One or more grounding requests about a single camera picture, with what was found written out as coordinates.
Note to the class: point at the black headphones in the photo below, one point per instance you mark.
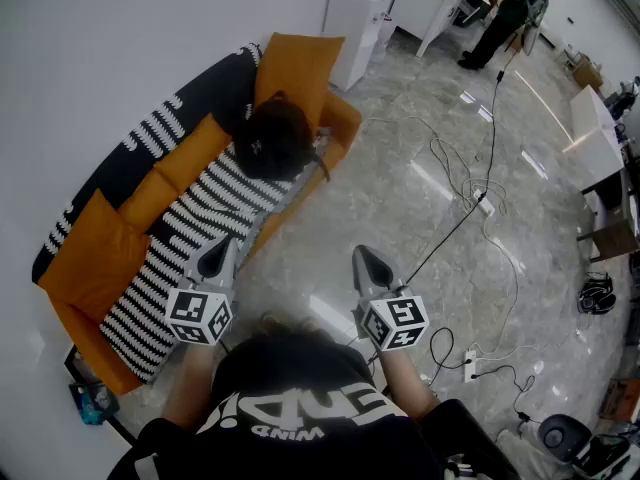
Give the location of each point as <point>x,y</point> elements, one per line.
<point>596,295</point>

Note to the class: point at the cardboard box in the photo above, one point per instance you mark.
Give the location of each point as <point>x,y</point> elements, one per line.
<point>589,72</point>

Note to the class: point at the tall white cabinet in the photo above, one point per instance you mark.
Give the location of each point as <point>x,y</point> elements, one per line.
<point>355,28</point>

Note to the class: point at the white side table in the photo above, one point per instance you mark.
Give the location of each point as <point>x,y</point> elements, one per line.
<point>595,128</point>

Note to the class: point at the person's black printed shirt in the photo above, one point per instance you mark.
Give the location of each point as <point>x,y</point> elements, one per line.
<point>300,418</point>

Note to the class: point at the dark brown bag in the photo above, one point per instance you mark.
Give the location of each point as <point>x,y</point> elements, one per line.
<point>272,138</point>

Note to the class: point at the person's right forearm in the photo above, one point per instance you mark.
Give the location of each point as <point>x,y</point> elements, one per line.
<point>407,383</point>

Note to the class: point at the brown wooden stool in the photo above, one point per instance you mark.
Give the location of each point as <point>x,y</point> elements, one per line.
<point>617,228</point>

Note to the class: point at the grey round device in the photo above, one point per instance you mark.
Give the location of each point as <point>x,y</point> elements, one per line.
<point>562,438</point>

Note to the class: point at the orange bolster cushion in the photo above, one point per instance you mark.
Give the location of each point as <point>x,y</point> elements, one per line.
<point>147,203</point>
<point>192,153</point>

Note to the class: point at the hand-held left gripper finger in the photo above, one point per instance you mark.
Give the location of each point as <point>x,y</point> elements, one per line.
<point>194,263</point>
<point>232,268</point>

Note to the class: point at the flat orange cushion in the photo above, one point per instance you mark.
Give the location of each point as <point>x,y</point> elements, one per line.
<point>95,253</point>

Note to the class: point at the orange sofa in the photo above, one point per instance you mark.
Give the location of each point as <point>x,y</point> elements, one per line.
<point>330,118</point>

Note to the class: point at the black white striped throw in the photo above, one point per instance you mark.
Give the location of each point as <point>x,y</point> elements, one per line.
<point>215,203</point>

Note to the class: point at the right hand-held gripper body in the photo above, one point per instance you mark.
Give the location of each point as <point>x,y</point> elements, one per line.
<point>395,320</point>

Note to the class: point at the person's left forearm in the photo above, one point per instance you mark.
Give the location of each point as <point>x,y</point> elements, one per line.
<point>192,383</point>

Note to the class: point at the blue tissue pack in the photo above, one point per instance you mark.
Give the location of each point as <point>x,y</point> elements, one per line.
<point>95,403</point>

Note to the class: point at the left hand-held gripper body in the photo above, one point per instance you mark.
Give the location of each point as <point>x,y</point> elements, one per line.
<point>197,313</point>

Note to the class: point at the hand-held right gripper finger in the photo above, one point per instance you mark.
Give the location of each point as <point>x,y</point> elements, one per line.
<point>360,273</point>
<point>395,277</point>

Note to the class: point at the black low side table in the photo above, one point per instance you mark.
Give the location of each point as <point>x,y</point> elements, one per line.
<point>120,430</point>

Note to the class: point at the large square orange cushion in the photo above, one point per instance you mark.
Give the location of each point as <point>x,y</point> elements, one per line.
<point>295,73</point>

